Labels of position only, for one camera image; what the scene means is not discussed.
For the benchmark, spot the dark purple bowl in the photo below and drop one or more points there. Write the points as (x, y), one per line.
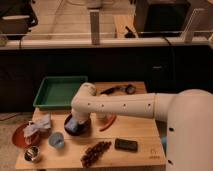
(82, 128)

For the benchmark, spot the blue sponge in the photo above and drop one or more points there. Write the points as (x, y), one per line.
(71, 125)

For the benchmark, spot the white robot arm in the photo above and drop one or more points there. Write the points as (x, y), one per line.
(188, 114)

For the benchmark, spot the small metal bowl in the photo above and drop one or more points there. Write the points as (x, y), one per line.
(32, 154)

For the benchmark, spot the red chili pepper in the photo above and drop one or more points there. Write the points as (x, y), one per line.
(109, 123)

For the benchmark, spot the green plastic tray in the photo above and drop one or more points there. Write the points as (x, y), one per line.
(56, 92)

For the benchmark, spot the black rectangular phone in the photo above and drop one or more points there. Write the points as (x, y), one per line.
(128, 145)

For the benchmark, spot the bunch of dark grapes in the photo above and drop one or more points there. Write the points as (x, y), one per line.
(92, 154)

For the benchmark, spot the small blue cup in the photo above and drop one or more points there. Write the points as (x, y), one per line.
(56, 140)

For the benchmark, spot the crumpled white blue cloth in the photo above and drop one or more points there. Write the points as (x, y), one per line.
(43, 124)

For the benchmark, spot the blue object beside table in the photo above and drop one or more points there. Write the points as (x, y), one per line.
(164, 144)

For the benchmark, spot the red plate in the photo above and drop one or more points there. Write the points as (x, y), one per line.
(18, 138)

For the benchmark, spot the black office chair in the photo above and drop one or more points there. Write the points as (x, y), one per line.
(16, 18)

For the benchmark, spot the black handled utensil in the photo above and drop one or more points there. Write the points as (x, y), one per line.
(128, 89)

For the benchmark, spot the grey metal post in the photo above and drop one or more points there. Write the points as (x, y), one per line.
(95, 27)

